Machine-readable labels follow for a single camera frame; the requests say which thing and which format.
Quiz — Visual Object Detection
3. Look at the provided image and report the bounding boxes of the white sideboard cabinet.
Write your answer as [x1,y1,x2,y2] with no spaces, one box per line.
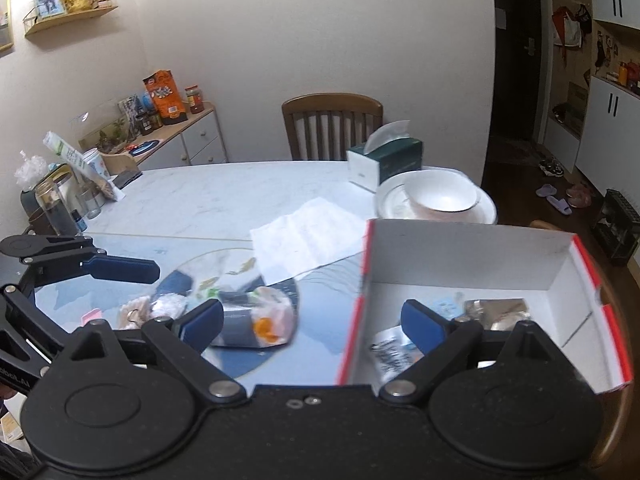
[102,102,228,174]

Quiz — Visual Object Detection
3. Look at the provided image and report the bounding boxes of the silver blue snack sachet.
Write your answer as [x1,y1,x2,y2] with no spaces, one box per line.
[368,325,423,384]

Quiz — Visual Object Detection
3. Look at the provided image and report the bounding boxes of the white plastic bag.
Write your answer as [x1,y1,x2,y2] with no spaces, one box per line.
[149,292,188,320]

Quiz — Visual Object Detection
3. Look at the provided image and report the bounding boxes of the white lower cabinets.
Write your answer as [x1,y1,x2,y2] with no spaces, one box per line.
[539,0,640,196]

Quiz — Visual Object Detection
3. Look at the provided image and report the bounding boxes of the pink ribbed soap tray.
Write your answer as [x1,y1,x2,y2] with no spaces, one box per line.
[81,309,103,325]

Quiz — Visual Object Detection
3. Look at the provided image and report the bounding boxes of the red white cardboard box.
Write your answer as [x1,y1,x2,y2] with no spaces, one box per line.
[337,219,634,393]

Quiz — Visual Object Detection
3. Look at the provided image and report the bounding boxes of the brown wooden chair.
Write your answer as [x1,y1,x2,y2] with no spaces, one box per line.
[281,92,384,162]

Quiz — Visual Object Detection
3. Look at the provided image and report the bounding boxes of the black shoe rack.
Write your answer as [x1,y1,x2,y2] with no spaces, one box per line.
[592,188,640,266]

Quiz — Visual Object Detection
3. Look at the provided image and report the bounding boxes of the white ceramic bowl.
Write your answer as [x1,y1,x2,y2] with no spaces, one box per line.
[404,168,480,220]

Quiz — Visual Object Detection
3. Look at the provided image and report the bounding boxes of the wet wipes plastic pack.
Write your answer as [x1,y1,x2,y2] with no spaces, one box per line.
[212,286,298,349]

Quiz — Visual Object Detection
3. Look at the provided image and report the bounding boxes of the silver foil coffee bag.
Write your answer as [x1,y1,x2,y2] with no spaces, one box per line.
[464,298,530,332]

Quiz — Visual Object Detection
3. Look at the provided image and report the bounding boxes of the white stacked plates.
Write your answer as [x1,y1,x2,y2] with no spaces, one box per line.
[375,168,498,224]

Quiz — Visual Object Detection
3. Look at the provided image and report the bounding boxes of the purple slippers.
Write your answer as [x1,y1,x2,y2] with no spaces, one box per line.
[536,184,573,216]

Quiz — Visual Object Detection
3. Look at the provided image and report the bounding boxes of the white paper sheet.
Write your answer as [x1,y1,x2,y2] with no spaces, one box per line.
[250,198,368,285]

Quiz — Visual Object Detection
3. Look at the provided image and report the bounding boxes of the red lidded jar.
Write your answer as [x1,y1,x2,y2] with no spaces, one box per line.
[184,84,204,114]

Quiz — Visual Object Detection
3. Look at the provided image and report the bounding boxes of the green white tissue box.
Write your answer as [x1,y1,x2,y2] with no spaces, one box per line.
[347,120,423,192]

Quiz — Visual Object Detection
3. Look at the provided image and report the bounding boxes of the orange snack bag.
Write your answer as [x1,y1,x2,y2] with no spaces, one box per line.
[143,70,188,126]

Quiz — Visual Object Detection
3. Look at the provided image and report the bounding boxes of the white plush toy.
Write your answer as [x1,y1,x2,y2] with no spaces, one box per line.
[117,296,151,330]

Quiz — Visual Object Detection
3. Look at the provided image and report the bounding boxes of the wooden wall shelf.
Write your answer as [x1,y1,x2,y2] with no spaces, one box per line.
[23,0,118,38]

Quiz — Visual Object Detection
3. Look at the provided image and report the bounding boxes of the glass jar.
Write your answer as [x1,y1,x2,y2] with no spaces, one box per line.
[35,179,79,236]

